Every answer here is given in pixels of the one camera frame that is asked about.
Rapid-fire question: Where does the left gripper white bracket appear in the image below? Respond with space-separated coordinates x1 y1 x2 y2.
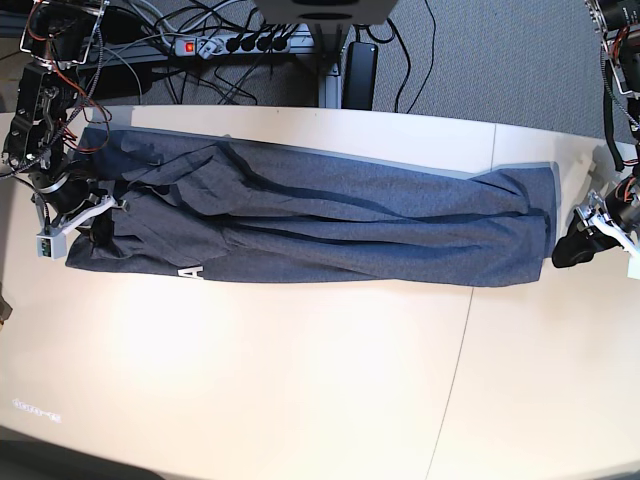
551 189 639 269

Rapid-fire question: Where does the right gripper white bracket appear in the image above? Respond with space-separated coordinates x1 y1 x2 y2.
32 192 129 248

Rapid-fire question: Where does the blue-grey T-shirt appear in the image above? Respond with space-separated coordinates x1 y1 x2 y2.
66 129 556 287

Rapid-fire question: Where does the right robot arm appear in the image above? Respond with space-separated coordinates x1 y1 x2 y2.
1 1 127 260

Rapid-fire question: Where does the white power strip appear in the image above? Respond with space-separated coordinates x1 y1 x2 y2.
173 32 291 60

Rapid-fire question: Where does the black power adapter brick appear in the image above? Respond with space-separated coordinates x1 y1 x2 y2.
342 41 378 111

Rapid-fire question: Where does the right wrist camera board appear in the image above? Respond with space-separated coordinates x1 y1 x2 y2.
36 233 67 260

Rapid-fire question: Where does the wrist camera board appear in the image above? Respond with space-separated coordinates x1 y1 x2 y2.
627 257 640 280
36 233 67 260

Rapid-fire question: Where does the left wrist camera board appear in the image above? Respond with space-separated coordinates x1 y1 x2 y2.
627 257 640 280

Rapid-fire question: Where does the aluminium table frame post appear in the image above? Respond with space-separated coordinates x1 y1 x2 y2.
315 24 346 109

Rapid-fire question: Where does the grey camera mount housing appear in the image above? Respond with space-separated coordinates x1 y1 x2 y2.
253 0 397 25

